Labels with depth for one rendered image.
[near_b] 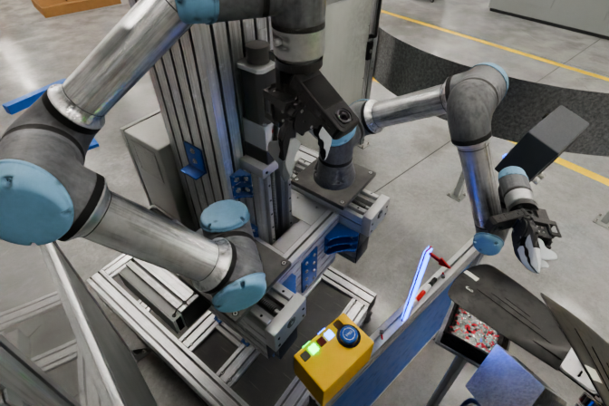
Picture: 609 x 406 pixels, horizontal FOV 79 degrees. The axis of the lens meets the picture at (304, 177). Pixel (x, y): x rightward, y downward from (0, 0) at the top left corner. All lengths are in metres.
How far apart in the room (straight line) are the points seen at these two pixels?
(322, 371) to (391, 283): 1.49
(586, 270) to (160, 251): 2.58
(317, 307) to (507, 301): 1.18
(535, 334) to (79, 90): 0.93
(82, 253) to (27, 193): 2.20
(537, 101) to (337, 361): 2.02
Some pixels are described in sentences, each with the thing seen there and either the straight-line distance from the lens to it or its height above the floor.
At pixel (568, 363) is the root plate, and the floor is 1.18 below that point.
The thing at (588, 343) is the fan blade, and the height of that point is 1.39.
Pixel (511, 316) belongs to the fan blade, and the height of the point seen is 1.19.
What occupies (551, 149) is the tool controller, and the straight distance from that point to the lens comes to 1.35.
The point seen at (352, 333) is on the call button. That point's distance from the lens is 0.91.
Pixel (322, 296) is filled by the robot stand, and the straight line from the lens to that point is 1.98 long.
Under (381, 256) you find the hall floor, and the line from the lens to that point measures 2.43.
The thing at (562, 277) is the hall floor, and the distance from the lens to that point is 2.76.
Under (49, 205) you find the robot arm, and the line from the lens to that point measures 0.60.
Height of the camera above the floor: 1.90
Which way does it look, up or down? 41 degrees down
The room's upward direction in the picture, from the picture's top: straight up
